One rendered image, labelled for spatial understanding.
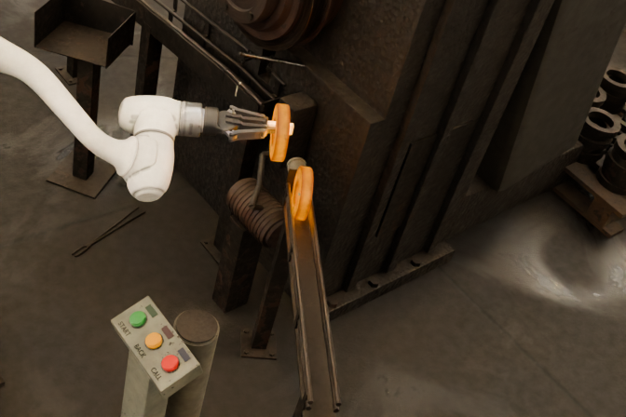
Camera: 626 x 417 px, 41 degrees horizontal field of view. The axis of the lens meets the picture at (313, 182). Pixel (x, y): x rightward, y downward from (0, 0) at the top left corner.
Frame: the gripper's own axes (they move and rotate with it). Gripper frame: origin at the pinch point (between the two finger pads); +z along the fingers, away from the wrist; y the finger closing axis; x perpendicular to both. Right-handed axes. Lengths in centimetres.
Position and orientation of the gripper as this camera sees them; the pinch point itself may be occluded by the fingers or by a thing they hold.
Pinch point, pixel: (279, 127)
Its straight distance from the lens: 223.8
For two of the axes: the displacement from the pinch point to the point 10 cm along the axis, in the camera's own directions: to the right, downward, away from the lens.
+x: 1.7, -7.4, -6.5
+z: 9.8, 0.8, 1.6
